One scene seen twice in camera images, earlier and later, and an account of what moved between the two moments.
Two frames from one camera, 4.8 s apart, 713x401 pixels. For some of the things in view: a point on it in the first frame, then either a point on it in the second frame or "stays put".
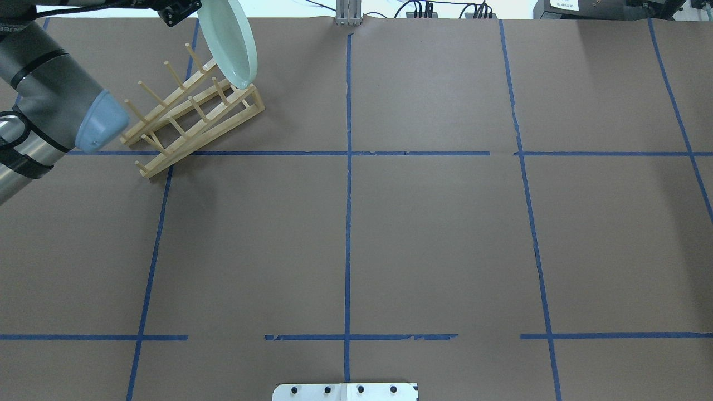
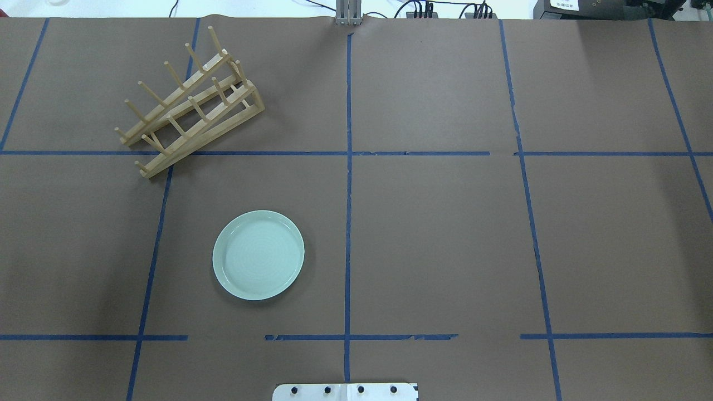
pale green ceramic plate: [228, 37] → [258, 254]
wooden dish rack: [209, 106] stays put
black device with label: [607, 10] stays put
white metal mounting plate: [345, 392] stays put
